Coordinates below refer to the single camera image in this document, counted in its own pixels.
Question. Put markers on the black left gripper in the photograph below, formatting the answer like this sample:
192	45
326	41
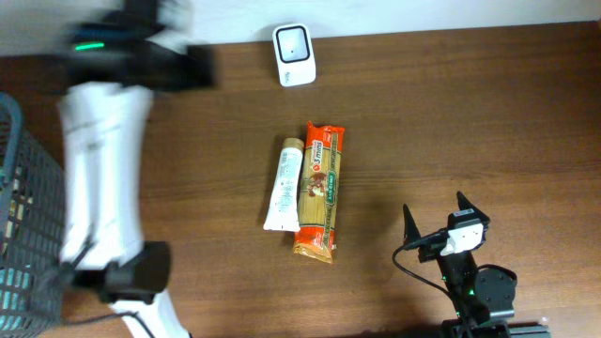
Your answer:
186	66

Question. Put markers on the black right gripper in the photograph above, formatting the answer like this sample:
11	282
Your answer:
433	252

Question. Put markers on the orange spaghetti packet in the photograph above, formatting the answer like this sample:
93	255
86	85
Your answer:
319	187

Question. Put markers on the white tube tan cap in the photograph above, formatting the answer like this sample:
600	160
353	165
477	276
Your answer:
283	209

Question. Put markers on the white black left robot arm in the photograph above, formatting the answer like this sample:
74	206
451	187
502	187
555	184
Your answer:
115	66

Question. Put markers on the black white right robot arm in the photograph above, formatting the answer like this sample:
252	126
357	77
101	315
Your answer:
481	295

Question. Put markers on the white barcode scanner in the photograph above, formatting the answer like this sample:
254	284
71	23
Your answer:
294	54

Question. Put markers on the grey plastic mesh basket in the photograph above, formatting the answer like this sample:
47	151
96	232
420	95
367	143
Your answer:
32	228

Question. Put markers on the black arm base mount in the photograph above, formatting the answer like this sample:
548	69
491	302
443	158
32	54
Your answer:
454	329

